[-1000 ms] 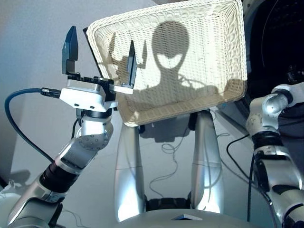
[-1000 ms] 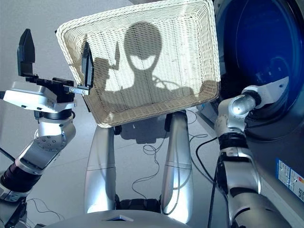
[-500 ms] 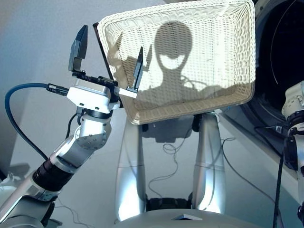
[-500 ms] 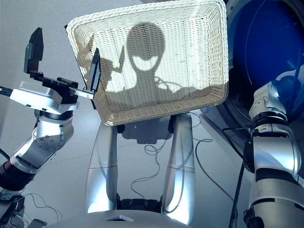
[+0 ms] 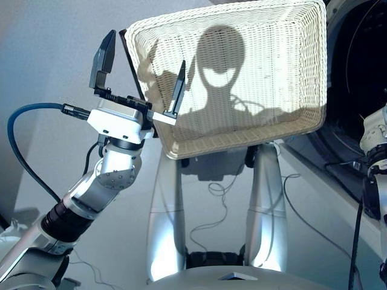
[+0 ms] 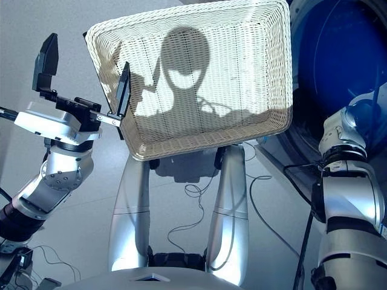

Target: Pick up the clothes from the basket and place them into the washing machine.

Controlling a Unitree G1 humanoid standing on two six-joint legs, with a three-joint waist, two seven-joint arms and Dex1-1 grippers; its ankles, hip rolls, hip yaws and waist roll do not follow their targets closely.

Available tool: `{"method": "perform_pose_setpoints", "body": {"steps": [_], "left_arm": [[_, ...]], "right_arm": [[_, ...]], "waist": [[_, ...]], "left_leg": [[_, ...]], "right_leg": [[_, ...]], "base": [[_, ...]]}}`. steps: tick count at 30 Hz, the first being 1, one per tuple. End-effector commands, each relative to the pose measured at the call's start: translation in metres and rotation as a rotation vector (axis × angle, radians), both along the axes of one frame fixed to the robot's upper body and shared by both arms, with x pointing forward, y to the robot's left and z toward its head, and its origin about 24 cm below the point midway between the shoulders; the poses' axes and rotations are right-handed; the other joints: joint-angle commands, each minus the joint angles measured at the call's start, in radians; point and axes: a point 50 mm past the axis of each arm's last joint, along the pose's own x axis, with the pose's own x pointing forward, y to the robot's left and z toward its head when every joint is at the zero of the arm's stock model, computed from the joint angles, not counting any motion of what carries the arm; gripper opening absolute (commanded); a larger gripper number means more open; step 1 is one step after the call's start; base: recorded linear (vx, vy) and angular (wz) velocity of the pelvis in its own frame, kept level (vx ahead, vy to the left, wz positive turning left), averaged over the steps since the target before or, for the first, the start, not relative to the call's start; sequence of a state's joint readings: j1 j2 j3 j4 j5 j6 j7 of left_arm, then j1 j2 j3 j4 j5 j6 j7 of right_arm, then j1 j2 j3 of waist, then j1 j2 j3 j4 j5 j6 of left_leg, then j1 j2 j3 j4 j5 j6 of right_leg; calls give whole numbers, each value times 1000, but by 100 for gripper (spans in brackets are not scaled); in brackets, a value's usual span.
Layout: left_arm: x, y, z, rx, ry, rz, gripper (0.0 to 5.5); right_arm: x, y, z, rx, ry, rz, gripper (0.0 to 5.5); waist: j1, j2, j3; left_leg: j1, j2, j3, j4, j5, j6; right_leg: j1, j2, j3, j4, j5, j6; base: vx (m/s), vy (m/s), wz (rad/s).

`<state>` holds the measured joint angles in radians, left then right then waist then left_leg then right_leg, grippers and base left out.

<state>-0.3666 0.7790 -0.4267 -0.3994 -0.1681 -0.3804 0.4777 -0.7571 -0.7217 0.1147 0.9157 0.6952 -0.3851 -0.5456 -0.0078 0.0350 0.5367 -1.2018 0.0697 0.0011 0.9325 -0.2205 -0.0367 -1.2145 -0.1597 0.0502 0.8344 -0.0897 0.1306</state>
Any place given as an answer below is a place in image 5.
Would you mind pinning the grey washing machine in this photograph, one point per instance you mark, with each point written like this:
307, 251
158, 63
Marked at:
359, 60

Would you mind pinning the white plastic floor object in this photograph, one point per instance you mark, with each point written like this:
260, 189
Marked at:
7, 231

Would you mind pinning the silver robot torso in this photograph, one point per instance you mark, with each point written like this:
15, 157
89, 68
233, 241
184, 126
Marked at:
242, 282

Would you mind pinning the black robot foot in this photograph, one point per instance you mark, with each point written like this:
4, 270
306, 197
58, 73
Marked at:
184, 163
249, 157

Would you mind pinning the pale woven basket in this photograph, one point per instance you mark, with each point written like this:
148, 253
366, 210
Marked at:
272, 75

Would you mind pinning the pale washing machine plinth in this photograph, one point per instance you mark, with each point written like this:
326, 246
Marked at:
320, 187

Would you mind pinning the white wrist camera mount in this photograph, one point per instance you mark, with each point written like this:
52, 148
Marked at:
118, 125

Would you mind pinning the black robot waist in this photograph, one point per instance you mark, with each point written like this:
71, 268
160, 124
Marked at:
214, 259

